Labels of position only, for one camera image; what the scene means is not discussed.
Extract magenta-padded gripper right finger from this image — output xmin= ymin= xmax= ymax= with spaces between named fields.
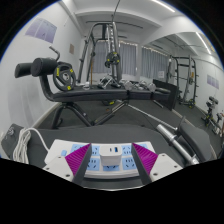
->
xmin=131 ymin=143 xmax=184 ymax=186

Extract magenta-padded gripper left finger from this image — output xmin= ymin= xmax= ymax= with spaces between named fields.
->
xmin=43 ymin=143 xmax=93 ymax=187

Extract white charger block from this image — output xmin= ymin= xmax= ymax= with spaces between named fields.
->
xmin=99 ymin=144 xmax=122 ymax=167

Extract white power strip blue sockets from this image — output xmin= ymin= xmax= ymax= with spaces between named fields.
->
xmin=44 ymin=139 xmax=158 ymax=180

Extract silver barbell bar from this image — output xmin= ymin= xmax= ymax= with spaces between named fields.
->
xmin=156 ymin=123 xmax=201 ymax=167

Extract black padded seat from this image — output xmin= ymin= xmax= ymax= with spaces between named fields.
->
xmin=178 ymin=116 xmax=218 ymax=164

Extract black hyperextension bench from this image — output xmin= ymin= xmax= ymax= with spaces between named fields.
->
xmin=14 ymin=46 xmax=181 ymax=129

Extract black upright panel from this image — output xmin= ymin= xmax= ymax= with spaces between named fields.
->
xmin=152 ymin=78 xmax=179 ymax=111

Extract black yellow-marked weight plate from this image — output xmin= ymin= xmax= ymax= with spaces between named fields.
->
xmin=52 ymin=62 xmax=77 ymax=92
xmin=104 ymin=51 xmax=120 ymax=69

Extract chrome dumbbells group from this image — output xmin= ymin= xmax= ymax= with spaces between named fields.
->
xmin=99 ymin=76 xmax=158 ymax=93

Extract black exercise machine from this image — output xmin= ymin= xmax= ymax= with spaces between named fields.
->
xmin=201 ymin=95 xmax=224 ymax=134

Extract black power rack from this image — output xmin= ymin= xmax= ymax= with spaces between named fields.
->
xmin=166 ymin=54 xmax=199 ymax=109

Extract grey window curtain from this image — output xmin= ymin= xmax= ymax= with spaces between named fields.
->
xmin=140 ymin=46 xmax=169 ymax=80
xmin=91 ymin=40 xmax=138 ymax=76

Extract long ceiling light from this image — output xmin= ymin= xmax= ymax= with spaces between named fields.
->
xmin=151 ymin=0 xmax=176 ymax=14
xmin=195 ymin=31 xmax=213 ymax=55

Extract white coiled power cable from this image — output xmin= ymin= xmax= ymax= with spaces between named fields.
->
xmin=12 ymin=127 xmax=51 ymax=165

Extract purple paired wall posters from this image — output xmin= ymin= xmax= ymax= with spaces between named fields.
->
xmin=206 ymin=73 xmax=220 ymax=89

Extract black cable rack machine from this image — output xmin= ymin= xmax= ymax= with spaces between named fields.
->
xmin=77 ymin=21 xmax=124 ymax=88

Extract purple wall poster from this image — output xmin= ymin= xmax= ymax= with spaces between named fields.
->
xmin=24 ymin=17 xmax=58 ymax=44

